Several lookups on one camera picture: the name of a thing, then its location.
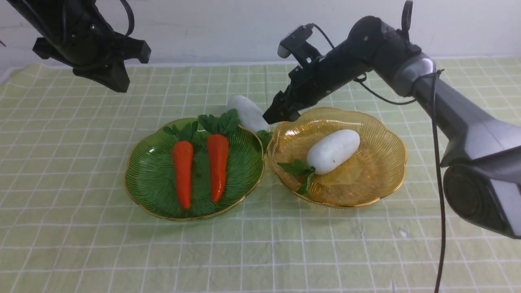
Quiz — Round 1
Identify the green glass plate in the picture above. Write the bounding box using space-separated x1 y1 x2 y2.
125 127 265 221

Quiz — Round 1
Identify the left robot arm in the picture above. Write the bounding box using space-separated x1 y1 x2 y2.
9 0 151 93

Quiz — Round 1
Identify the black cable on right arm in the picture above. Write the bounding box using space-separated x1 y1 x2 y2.
311 0 447 293

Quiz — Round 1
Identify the amber glass plate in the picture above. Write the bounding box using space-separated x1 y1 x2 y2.
266 107 407 208

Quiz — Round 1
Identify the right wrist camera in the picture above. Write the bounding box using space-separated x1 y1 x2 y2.
277 23 322 68

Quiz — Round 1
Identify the green checkered tablecloth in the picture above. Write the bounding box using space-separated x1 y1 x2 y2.
0 57 521 293

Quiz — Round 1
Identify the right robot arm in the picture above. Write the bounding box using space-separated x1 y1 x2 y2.
263 15 521 239

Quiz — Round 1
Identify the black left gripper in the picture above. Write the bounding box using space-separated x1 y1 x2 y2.
32 32 151 93

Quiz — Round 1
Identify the orange toy carrot with leaves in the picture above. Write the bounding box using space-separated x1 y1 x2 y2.
197 108 240 203

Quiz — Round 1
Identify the white toy radish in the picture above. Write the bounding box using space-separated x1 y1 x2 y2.
278 129 361 195
225 95 272 153

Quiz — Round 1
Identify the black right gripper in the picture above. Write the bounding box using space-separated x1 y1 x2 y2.
263 49 367 125

